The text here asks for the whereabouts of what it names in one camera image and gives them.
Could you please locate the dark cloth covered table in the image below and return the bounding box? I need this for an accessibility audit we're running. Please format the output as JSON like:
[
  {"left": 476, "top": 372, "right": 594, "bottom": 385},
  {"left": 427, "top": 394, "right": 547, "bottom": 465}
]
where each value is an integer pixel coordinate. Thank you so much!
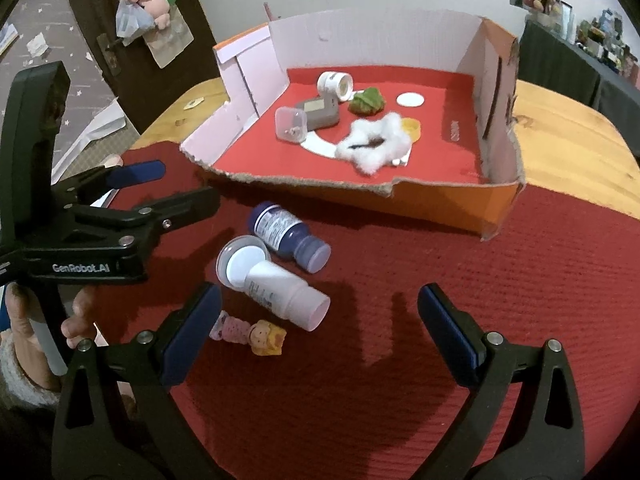
[{"left": 517, "top": 17, "right": 640, "bottom": 156}]

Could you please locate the clear plastic bag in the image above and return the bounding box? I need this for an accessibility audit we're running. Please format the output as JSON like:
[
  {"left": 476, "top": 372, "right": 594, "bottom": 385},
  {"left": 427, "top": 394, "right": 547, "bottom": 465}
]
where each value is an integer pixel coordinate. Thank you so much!
[{"left": 116, "top": 0, "right": 156, "bottom": 41}]

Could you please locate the small clear plastic container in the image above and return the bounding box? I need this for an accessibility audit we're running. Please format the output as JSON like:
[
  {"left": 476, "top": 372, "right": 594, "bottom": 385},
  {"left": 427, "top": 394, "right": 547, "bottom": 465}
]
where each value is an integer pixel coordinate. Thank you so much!
[{"left": 275, "top": 106, "right": 308, "bottom": 142}]

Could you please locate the person's left hand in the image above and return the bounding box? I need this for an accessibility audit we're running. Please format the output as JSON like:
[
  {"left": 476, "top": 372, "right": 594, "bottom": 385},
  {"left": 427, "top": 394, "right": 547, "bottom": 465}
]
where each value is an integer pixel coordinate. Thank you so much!
[{"left": 4, "top": 282, "right": 98, "bottom": 391}]

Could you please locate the row of small shelf items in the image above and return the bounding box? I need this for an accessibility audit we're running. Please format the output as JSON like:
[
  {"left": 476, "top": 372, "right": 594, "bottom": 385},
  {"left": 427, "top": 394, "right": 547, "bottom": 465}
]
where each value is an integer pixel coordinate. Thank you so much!
[{"left": 570, "top": 7, "right": 640, "bottom": 81}]

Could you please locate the orange cardboard box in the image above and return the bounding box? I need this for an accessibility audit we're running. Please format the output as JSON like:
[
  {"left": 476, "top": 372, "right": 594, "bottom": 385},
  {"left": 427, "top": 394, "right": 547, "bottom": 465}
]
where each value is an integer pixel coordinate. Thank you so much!
[{"left": 180, "top": 7, "right": 526, "bottom": 241}]

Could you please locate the dark blue bottle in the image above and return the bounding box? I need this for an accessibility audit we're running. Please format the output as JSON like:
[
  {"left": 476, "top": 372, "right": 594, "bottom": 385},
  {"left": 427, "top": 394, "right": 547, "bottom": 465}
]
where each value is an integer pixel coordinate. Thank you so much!
[{"left": 248, "top": 201, "right": 332, "bottom": 274}]

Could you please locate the green fuzzy toy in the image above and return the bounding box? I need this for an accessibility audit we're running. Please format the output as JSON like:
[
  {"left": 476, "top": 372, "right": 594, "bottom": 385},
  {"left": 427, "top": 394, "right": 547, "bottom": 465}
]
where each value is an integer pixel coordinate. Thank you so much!
[{"left": 348, "top": 87, "right": 386, "bottom": 116}]

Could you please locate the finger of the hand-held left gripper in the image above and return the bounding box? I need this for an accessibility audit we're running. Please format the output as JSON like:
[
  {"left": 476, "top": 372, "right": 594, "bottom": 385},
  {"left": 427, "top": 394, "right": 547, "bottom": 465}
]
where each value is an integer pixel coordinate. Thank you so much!
[
  {"left": 117, "top": 186, "right": 221, "bottom": 253},
  {"left": 50, "top": 160, "right": 167, "bottom": 206}
]

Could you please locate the white plastic bottle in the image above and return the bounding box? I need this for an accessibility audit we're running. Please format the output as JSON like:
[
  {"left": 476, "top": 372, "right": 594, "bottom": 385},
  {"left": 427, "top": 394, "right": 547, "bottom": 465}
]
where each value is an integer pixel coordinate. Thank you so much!
[{"left": 216, "top": 235, "right": 331, "bottom": 332}]

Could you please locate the white paper sheet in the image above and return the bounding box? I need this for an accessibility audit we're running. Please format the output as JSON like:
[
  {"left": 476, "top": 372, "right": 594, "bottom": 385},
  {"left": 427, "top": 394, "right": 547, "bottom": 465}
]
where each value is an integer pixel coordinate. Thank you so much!
[{"left": 52, "top": 105, "right": 126, "bottom": 181}]

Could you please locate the white tape roll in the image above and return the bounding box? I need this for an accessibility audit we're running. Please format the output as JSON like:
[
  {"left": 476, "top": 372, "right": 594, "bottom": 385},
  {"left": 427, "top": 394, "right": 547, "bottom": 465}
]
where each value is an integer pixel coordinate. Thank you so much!
[{"left": 317, "top": 71, "right": 353, "bottom": 103}]

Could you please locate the white fluffy star hair clip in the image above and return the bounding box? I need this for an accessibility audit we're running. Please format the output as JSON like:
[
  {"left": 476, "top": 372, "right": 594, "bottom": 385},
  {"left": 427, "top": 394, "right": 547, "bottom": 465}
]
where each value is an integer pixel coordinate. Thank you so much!
[{"left": 334, "top": 112, "right": 417, "bottom": 176}]

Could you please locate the small pink doll figurine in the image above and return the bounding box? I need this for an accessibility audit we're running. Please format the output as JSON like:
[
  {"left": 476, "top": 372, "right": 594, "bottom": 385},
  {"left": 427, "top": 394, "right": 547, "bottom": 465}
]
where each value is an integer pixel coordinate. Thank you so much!
[{"left": 210, "top": 310, "right": 287, "bottom": 358}]

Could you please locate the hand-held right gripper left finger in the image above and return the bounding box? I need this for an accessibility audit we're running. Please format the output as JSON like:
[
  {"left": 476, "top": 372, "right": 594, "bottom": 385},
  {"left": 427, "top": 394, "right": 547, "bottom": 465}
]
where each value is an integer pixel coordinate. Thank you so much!
[{"left": 50, "top": 281, "right": 224, "bottom": 480}]

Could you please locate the metal door handle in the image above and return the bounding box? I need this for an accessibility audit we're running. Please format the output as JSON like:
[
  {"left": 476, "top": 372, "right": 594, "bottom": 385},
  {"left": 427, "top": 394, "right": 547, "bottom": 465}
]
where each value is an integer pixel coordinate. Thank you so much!
[{"left": 97, "top": 34, "right": 121, "bottom": 77}]

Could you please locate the dark brown door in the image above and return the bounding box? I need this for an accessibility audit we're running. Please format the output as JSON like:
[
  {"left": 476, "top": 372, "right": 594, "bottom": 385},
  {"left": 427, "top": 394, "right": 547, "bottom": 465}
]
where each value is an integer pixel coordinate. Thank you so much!
[{"left": 55, "top": 0, "right": 218, "bottom": 136}]

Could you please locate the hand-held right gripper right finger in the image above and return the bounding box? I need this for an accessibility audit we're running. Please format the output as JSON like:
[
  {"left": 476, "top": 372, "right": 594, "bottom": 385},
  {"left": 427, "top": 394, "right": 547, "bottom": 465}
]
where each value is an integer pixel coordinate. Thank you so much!
[{"left": 417, "top": 282, "right": 587, "bottom": 480}]

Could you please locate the red woven mat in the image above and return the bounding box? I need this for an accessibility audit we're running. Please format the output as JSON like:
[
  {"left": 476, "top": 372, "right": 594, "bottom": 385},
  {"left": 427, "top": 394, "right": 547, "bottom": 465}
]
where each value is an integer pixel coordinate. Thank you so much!
[{"left": 85, "top": 142, "right": 640, "bottom": 480}]

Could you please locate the beige card packet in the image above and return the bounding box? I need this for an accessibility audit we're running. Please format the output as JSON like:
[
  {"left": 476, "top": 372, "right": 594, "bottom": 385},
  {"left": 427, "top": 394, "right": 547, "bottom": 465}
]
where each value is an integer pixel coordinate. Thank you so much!
[{"left": 145, "top": 20, "right": 195, "bottom": 68}]

